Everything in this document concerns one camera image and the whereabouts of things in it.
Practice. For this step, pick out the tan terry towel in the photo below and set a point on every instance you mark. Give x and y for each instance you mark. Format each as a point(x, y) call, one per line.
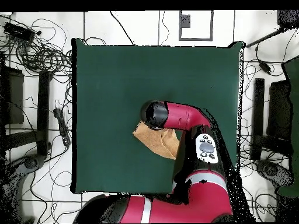
point(151, 142)

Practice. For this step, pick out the black power strip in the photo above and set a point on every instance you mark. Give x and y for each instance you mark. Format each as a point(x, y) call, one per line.
point(62, 126)

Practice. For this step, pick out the dark green table cloth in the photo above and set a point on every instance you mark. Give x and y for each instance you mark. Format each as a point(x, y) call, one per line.
point(105, 81)

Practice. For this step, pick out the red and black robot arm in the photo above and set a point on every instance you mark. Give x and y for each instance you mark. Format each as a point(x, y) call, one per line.
point(184, 116)

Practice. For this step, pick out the dark tripod rod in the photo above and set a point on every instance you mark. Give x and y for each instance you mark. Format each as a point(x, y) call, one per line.
point(264, 38)

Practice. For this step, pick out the black electronics box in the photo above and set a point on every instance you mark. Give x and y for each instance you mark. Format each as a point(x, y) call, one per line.
point(17, 31)

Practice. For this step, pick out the dark flat box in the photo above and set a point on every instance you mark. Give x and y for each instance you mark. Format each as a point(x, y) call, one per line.
point(14, 98)
point(279, 109)

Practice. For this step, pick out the grey curved base foot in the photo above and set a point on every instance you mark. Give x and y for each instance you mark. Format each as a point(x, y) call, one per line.
point(272, 170)
point(30, 163)

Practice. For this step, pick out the black upright bar stand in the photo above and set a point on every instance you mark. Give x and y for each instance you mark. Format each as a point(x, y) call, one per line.
point(258, 112)
point(43, 112)

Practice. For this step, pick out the dark grey power adapter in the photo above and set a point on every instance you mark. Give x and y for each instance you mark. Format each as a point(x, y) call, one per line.
point(265, 67)

